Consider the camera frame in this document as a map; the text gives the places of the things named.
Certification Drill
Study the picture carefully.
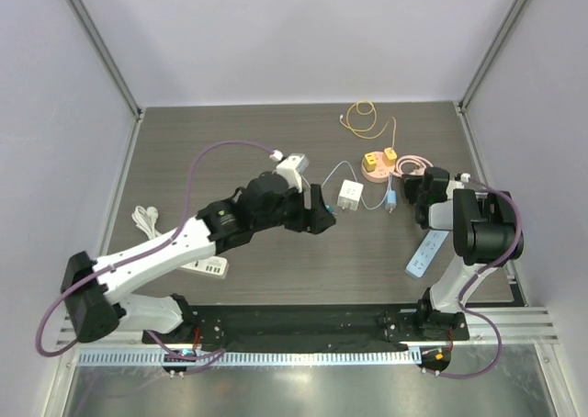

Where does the yellow charger plug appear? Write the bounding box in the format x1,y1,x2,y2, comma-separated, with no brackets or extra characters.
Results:
362,152,378,173

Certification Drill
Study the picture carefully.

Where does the orange charger plug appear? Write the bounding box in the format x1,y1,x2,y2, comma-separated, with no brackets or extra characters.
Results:
382,147,398,166

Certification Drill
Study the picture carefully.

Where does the white USB power strip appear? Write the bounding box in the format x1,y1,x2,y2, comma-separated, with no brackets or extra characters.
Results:
179,256,229,279

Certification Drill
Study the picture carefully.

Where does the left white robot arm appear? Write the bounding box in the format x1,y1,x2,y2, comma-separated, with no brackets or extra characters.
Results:
61,172,336,344

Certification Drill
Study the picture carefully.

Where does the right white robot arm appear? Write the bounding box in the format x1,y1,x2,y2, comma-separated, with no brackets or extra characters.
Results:
401,166,524,341

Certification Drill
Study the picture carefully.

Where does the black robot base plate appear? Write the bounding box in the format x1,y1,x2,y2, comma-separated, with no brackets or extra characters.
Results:
156,302,469,355

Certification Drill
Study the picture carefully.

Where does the pink round power socket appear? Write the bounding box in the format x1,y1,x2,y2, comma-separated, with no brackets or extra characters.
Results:
360,151,396,184

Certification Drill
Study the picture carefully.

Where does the white cube socket adapter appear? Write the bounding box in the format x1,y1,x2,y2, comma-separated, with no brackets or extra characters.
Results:
336,179,364,211

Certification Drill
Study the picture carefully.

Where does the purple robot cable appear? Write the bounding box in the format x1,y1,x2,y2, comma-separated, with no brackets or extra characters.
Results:
35,140,281,375
420,177,525,380

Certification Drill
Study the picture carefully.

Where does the blue USB charger plug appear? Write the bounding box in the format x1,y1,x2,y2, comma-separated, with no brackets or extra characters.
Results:
384,189,397,213

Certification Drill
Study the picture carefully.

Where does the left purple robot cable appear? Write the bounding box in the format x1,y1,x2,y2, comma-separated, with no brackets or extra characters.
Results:
35,140,281,375

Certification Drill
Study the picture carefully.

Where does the light blue power strip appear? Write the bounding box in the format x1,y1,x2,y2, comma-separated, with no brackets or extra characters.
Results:
405,231,448,278

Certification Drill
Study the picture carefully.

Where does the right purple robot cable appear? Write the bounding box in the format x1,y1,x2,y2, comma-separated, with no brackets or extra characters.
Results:
420,177,525,380

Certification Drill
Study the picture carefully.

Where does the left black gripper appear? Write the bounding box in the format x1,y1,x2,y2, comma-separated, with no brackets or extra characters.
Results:
253,181,334,233

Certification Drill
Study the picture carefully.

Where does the light blue charging cable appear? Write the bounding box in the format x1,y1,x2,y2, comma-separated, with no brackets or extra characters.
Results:
319,160,396,210

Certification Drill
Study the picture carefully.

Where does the white slotted cable duct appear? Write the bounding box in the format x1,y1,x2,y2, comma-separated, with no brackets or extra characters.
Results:
76,347,422,368

